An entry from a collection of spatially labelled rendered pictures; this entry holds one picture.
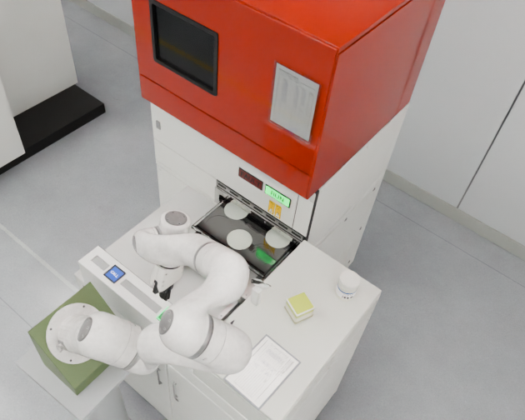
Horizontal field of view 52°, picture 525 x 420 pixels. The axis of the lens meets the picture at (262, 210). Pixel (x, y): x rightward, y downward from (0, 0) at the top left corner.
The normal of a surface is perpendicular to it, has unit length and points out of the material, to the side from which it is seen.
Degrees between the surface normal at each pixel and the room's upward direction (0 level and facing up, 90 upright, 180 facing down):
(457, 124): 90
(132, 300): 0
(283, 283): 0
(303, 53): 90
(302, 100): 90
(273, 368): 0
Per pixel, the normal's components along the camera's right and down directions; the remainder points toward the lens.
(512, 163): -0.62, 0.56
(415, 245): 0.08, -0.65
